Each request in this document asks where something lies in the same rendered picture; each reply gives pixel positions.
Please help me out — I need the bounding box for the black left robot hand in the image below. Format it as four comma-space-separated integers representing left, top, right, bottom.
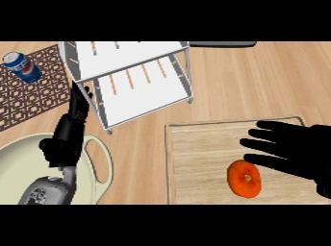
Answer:
38, 80, 95, 169

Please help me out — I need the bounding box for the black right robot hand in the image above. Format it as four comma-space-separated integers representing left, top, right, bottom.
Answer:
239, 120, 331, 204

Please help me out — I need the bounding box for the orange squash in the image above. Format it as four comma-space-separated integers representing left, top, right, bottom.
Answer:
226, 160, 262, 200

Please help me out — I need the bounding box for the pale wooden tray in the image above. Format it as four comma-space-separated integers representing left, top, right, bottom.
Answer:
165, 115, 331, 206

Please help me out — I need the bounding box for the brown patterned placemat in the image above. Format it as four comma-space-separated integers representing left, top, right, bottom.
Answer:
0, 43, 73, 140

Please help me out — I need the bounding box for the blue soda can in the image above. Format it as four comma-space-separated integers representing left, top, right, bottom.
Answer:
1, 51, 44, 85

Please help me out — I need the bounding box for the dark grey flat object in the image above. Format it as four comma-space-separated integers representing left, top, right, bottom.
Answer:
189, 41, 258, 49

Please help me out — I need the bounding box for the cream pot with handle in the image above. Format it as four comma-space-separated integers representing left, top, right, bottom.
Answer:
0, 133, 115, 206

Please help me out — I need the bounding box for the white tiered wire basket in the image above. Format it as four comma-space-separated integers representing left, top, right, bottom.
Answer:
57, 41, 194, 135

